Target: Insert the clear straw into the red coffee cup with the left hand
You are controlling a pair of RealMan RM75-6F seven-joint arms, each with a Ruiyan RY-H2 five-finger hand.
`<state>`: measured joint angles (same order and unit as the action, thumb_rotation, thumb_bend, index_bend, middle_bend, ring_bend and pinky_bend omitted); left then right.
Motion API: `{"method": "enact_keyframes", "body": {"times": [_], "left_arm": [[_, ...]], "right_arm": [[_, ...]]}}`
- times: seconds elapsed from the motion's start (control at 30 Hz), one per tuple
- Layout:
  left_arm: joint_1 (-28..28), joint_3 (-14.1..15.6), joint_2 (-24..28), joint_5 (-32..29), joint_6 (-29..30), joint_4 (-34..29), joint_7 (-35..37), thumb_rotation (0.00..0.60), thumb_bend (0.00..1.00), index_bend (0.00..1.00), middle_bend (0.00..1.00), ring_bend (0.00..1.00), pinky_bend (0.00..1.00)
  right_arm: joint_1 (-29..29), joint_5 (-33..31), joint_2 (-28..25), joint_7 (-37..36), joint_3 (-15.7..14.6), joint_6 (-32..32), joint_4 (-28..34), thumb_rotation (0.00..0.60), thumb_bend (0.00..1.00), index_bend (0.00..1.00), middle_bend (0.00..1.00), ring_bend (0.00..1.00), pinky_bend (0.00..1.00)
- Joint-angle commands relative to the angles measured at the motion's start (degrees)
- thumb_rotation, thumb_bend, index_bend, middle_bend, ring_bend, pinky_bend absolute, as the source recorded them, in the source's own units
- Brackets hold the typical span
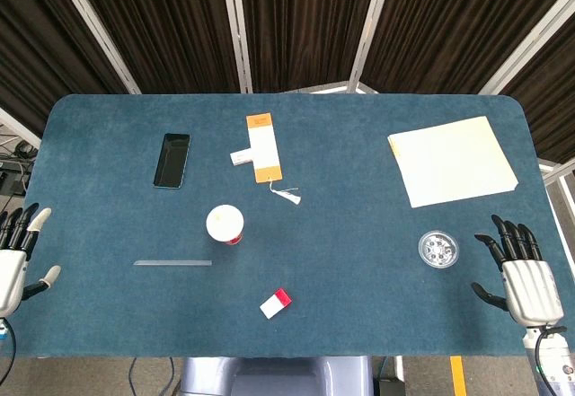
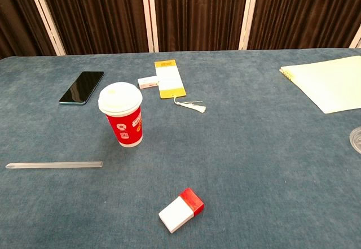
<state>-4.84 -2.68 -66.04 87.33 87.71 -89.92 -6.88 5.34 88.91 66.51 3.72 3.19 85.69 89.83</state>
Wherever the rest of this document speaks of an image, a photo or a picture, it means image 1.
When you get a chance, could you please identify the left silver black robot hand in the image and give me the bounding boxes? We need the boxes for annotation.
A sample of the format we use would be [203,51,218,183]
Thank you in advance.
[0,202,63,319]

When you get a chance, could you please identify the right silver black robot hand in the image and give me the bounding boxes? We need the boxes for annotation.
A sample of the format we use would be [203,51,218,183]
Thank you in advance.
[470,214,566,328]

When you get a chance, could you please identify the transparent plastic straw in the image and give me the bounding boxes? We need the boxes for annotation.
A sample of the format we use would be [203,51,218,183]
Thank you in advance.
[133,259,213,268]

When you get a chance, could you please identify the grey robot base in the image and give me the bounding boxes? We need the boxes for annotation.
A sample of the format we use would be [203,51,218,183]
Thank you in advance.
[179,356,374,396]

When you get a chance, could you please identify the red paper cup white lid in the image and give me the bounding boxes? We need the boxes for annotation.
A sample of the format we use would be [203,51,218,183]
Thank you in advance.
[205,205,246,247]

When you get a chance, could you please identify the clear round plastic lid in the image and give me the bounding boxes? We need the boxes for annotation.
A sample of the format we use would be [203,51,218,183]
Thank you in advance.
[417,230,460,270]

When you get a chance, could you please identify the yellow floor tape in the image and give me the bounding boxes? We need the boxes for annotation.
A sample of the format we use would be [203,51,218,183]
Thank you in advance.
[450,355,468,396]

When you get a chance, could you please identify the pale yellow paper pad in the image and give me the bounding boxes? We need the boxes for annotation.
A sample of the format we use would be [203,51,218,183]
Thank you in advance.
[386,115,522,209]

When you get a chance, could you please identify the dark brown curtain panel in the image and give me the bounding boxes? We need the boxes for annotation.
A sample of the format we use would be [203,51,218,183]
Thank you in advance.
[366,0,571,95]
[71,0,240,94]
[237,0,382,92]
[501,16,575,164]
[0,0,131,136]

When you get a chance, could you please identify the black smartphone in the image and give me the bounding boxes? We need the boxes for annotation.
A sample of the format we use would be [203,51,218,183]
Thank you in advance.
[152,132,191,189]

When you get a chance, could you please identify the small white cardboard box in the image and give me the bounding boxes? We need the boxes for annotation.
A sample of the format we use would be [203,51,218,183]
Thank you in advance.
[229,147,254,167]

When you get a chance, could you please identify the red and white eraser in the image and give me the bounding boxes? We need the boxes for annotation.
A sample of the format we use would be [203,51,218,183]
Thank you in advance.
[259,287,293,321]

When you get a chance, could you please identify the orange white tasselled bookmark card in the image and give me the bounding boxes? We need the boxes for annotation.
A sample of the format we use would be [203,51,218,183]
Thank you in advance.
[245,111,303,207]

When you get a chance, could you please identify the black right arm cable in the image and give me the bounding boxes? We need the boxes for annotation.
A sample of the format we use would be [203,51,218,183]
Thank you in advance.
[533,325,568,396]

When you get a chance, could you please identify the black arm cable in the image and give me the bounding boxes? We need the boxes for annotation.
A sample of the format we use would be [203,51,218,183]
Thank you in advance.
[0,321,18,396]
[533,325,568,396]

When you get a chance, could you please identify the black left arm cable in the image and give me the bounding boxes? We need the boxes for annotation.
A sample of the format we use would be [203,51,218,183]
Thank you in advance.
[0,321,18,396]

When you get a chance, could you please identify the tangled floor cables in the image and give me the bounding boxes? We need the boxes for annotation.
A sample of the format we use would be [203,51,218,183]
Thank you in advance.
[0,140,40,199]

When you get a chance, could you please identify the white partition post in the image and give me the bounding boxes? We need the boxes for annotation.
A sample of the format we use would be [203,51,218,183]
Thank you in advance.
[479,0,575,95]
[218,0,254,94]
[49,0,141,95]
[349,0,393,92]

